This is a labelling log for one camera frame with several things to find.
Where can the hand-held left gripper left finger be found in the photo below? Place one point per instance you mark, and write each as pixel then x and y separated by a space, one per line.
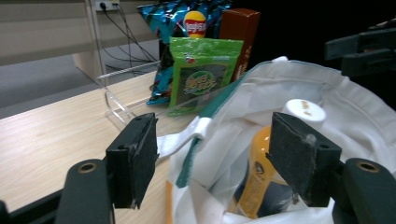
pixel 134 161

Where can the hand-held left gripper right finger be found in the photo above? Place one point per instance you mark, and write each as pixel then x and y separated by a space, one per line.
pixel 299 155

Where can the orange bottle with white cap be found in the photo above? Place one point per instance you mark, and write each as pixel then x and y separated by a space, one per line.
pixel 258 155

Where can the white canvas tote bag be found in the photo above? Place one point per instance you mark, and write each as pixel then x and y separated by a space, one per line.
pixel 342 105

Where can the clear acrylic tray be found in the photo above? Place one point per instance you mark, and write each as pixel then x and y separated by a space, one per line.
pixel 113 102

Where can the green snack packet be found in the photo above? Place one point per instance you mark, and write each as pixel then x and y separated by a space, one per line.
pixel 202 62

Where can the brown carton box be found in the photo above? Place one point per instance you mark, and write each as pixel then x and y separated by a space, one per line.
pixel 239 28

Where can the blue potato chip bag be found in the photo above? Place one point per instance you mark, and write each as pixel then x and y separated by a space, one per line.
pixel 162 18

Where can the white power outlet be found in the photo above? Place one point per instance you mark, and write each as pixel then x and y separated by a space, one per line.
pixel 107 4

